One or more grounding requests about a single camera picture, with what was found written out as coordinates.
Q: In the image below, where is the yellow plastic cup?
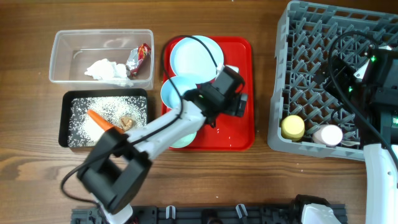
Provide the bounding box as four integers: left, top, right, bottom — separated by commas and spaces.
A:
281, 115, 305, 141

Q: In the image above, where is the white rice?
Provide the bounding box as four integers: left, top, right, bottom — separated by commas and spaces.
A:
67, 96, 147, 147

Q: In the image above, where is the grey dishwasher rack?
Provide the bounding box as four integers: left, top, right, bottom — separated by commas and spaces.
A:
267, 1, 397, 161

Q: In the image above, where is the clear plastic bin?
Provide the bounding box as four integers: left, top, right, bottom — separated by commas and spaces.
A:
49, 29, 155, 90

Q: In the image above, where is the orange carrot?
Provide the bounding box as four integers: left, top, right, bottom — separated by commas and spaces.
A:
87, 110, 124, 133

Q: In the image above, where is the brown food lump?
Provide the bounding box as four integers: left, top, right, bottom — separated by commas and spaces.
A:
119, 116, 134, 131

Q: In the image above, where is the black plastic tray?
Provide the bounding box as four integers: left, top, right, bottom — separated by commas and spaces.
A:
58, 88, 147, 147

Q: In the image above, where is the red serving tray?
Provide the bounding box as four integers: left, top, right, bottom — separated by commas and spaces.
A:
162, 36, 254, 151

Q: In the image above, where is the pink plastic cup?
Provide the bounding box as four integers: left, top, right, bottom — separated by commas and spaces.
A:
312, 124, 343, 147

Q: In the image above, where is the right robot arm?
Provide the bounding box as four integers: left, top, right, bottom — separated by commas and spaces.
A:
327, 48, 397, 223

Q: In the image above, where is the white tissue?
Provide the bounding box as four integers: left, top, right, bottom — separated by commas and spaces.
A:
84, 58, 134, 87

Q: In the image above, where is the light blue bowl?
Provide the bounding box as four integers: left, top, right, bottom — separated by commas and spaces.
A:
160, 76, 197, 109

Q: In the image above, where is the mint green bowl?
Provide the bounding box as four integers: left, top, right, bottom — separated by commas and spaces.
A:
170, 132, 197, 149

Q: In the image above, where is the silver red snack wrapper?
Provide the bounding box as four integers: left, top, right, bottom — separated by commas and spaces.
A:
126, 43, 152, 77

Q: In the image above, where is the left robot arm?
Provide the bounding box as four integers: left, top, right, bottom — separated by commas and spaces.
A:
77, 67, 244, 223

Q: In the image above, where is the light blue plate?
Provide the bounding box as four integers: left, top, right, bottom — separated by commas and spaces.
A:
170, 35, 224, 84

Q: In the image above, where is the white plastic spoon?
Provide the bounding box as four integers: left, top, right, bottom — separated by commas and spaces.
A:
341, 141, 361, 147

